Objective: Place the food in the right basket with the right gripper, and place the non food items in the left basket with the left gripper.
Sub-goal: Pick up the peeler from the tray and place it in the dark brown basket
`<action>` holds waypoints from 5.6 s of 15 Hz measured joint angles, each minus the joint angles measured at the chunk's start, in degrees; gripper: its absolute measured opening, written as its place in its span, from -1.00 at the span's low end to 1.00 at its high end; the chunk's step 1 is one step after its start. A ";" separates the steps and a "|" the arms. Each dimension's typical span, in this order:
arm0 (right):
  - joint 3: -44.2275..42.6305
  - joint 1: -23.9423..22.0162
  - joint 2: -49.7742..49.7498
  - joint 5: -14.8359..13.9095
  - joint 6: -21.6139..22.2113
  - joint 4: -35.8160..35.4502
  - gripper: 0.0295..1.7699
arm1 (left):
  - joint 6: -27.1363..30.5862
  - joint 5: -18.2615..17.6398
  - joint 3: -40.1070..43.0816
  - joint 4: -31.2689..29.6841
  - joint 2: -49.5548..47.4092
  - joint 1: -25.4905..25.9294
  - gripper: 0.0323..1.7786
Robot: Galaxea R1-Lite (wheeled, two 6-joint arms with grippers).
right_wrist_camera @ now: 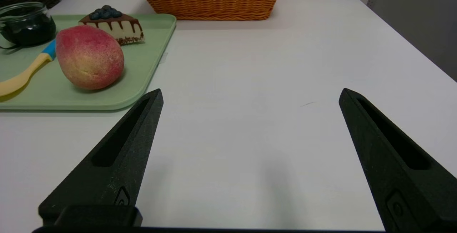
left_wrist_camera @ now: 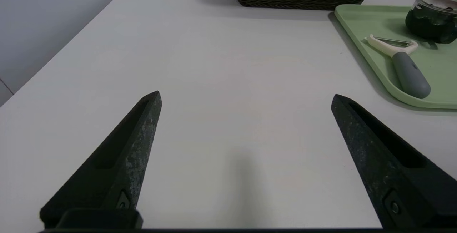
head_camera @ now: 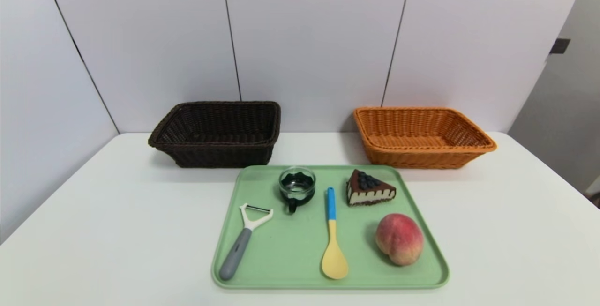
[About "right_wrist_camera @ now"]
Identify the pink yellow peach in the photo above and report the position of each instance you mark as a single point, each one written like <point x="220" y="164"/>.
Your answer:
<point x="89" y="58"/>

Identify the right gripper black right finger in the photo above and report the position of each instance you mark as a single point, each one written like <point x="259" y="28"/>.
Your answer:
<point x="410" y="190"/>

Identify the chocolate blueberry cake slice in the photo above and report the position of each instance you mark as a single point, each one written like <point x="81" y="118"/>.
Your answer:
<point x="121" y="29"/>

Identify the glass cup with black holder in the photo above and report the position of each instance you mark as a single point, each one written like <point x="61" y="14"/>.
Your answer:
<point x="28" y="28"/>

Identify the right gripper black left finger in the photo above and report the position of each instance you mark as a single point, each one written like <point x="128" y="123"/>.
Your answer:
<point x="117" y="161"/>

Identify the light green plastic tray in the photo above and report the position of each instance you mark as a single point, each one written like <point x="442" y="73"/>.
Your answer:
<point x="150" y="65"/>

